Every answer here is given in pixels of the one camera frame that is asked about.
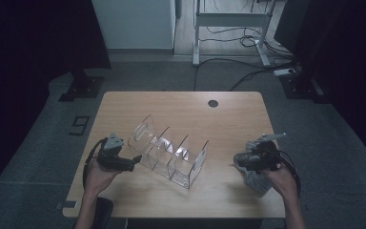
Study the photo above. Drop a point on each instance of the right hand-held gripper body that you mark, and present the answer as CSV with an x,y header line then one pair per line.
x,y
265,157

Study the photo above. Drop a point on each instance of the black round table grommet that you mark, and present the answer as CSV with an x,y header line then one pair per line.
x,y
213,103

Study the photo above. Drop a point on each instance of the person's right hand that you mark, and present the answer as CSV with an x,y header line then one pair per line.
x,y
284,183

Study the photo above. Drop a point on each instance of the white desk frame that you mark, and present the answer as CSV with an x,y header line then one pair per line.
x,y
232,19

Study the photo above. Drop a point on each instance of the person's left hand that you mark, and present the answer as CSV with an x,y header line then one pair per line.
x,y
97,181

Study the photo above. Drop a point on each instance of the dark curtain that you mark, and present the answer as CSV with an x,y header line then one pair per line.
x,y
28,63
346,63

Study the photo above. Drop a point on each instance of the black stand base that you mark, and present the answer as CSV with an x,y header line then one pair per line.
x,y
84,87
301,87

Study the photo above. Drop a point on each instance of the white power strip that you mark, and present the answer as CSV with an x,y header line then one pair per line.
x,y
284,72

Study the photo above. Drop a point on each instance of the grey knitted garment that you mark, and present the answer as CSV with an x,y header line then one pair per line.
x,y
255,183

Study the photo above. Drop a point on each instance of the grey tape piece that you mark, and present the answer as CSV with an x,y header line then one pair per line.
x,y
67,204

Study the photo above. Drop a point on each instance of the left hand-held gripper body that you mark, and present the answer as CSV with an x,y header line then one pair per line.
x,y
111,157

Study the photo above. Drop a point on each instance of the white cabinet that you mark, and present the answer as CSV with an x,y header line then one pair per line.
x,y
133,24

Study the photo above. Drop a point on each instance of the clear acrylic divided organizer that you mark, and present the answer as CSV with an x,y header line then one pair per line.
x,y
171,152

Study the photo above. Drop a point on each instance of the person's dark clothed leg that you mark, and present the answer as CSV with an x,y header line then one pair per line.
x,y
105,213

